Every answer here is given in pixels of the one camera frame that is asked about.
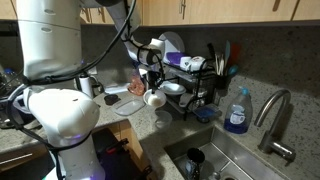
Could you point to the black cup in sink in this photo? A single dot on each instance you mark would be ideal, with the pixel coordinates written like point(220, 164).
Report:
point(195, 157)

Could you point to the stainless steel sink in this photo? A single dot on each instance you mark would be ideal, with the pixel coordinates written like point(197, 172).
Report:
point(224, 158)

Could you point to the white ceramic bowl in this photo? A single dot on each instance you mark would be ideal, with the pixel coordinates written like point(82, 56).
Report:
point(155, 99)

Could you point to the wooden upper cabinets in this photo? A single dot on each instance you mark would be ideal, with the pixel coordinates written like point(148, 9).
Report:
point(163, 12)

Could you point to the red plastic bag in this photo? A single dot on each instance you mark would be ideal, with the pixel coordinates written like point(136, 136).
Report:
point(136, 86)

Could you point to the black two-tier dish rack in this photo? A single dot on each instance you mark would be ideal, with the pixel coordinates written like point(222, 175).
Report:
point(199, 83)

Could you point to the teal spatula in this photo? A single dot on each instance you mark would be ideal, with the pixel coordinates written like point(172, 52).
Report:
point(227, 52)

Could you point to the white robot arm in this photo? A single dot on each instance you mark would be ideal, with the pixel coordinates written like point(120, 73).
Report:
point(50, 36)

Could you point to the white mug on rack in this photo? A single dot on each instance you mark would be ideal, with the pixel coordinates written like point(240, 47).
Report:
point(184, 62)

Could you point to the white thermos with handle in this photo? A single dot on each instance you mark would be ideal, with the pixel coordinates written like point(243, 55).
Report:
point(90, 85)

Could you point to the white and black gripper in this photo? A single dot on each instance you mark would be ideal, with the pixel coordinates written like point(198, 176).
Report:
point(150, 68)

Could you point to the black utensil holder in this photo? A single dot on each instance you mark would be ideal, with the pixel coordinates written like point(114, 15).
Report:
point(221, 82)

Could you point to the purple plastic container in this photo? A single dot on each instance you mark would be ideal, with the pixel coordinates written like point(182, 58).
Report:
point(174, 57)

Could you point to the blue sponge in tray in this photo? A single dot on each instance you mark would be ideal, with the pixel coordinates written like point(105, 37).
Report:
point(205, 113)

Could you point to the white bowl on lower rack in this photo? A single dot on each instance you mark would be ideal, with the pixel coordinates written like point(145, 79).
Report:
point(172, 89)

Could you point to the red spatula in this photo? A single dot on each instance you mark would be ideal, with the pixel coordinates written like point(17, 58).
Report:
point(235, 51)

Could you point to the large white plate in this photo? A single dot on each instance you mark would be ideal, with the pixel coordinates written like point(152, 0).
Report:
point(172, 42)

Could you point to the clear plastic bowl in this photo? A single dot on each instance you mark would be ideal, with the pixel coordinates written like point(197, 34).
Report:
point(163, 119)

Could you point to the white mug lower rack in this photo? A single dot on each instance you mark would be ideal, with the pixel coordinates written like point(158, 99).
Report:
point(185, 99)

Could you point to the stainless steel faucet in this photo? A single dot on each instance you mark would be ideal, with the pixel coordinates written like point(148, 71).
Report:
point(271, 142)

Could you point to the blue dish soap bottle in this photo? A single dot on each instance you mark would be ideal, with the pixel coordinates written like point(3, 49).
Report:
point(239, 113)

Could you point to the clear rectangular container lid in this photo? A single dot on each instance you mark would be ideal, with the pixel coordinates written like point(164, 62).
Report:
point(127, 107)

